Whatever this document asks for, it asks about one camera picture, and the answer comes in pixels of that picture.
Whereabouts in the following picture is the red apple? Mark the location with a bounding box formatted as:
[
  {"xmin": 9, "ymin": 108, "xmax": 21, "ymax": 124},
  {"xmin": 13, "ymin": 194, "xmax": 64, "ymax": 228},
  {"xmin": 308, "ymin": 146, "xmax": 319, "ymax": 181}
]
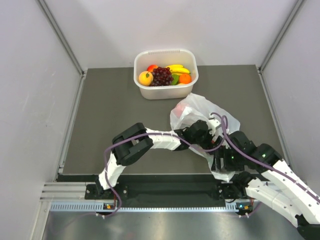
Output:
[{"xmin": 147, "ymin": 64, "xmax": 158, "ymax": 73}]

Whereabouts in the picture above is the orange peach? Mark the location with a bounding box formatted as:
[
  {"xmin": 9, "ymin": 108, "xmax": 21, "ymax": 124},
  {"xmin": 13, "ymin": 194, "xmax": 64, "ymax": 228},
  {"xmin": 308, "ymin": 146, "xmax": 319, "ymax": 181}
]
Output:
[{"xmin": 138, "ymin": 71, "xmax": 154, "ymax": 87}]

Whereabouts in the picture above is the white plastic fruit bag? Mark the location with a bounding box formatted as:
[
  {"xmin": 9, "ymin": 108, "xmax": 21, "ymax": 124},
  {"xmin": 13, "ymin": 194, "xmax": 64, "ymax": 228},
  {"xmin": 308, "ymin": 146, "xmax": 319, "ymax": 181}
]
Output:
[{"xmin": 170, "ymin": 93, "xmax": 241, "ymax": 182}]

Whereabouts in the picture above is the purple cable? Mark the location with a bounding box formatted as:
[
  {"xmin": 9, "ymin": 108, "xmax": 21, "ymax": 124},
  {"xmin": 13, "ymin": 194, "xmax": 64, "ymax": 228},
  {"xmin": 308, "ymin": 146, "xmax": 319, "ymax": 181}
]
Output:
[
  {"xmin": 221, "ymin": 114, "xmax": 320, "ymax": 213},
  {"xmin": 103, "ymin": 112, "xmax": 229, "ymax": 201}
]

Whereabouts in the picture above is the dark red grape bunch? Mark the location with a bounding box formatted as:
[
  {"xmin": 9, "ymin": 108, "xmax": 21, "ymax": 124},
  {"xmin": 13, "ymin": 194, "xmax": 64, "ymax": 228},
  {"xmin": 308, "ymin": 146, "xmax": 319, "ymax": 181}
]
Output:
[{"xmin": 149, "ymin": 74, "xmax": 174, "ymax": 87}]

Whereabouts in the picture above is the green leaf fruit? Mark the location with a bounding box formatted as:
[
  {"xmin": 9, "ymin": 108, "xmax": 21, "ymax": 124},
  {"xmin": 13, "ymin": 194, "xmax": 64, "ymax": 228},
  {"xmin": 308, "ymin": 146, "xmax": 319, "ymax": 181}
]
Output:
[{"xmin": 171, "ymin": 74, "xmax": 180, "ymax": 86}]

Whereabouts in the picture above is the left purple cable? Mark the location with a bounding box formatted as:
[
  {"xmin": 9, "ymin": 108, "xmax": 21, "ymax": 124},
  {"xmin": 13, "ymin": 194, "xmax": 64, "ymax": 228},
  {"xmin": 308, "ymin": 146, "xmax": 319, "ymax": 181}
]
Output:
[{"xmin": 103, "ymin": 112, "xmax": 229, "ymax": 201}]

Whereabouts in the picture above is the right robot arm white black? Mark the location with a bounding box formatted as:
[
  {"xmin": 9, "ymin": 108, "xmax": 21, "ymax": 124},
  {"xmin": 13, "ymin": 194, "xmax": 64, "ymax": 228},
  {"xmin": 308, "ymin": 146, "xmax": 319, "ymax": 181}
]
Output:
[{"xmin": 209, "ymin": 130, "xmax": 320, "ymax": 240}]

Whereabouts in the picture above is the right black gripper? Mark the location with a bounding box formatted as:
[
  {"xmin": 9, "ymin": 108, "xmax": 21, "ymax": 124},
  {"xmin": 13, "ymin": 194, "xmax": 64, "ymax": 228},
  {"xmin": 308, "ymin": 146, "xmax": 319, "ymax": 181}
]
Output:
[{"xmin": 211, "ymin": 144, "xmax": 245, "ymax": 171}]

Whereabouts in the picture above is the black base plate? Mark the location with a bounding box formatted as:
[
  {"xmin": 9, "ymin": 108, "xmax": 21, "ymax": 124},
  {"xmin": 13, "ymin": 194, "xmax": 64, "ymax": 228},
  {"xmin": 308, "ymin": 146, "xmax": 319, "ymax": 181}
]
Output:
[{"xmin": 84, "ymin": 174, "xmax": 248, "ymax": 207}]

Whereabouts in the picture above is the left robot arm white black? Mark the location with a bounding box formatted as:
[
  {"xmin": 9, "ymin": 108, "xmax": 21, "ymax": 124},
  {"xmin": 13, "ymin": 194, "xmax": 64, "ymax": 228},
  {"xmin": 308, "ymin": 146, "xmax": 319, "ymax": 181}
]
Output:
[{"xmin": 95, "ymin": 118, "xmax": 223, "ymax": 199}]

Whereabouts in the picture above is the yellow banana bunch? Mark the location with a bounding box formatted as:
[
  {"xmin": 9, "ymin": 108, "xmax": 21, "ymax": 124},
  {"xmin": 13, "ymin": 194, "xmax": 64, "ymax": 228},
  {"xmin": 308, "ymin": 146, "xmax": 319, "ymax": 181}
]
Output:
[{"xmin": 165, "ymin": 64, "xmax": 191, "ymax": 75}]

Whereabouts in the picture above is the orange fruit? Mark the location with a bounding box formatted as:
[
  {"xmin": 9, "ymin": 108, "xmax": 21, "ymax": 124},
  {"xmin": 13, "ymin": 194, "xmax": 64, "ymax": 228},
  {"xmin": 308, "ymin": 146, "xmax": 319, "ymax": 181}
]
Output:
[{"xmin": 178, "ymin": 73, "xmax": 192, "ymax": 85}]

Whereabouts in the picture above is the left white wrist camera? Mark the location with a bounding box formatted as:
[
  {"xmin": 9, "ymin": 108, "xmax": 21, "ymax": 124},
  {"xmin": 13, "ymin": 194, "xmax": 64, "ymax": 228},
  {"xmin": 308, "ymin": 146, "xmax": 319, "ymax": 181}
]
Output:
[{"xmin": 207, "ymin": 116, "xmax": 228, "ymax": 137}]

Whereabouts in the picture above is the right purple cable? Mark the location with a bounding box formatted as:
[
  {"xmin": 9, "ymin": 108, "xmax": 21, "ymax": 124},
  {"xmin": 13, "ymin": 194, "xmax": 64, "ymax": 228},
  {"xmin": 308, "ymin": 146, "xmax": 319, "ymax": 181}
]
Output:
[{"xmin": 221, "ymin": 114, "xmax": 320, "ymax": 213}]

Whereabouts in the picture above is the white plastic tub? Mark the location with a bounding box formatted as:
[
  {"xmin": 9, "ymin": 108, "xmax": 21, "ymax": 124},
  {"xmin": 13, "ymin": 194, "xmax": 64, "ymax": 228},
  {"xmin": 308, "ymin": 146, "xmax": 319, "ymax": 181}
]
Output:
[{"xmin": 134, "ymin": 49, "xmax": 199, "ymax": 100}]

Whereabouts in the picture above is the grey slotted cable duct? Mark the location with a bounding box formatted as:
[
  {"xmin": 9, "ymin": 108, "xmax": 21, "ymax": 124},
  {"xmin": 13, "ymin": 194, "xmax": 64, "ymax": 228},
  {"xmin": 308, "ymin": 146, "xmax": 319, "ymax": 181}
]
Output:
[{"xmin": 49, "ymin": 201, "xmax": 253, "ymax": 213}]

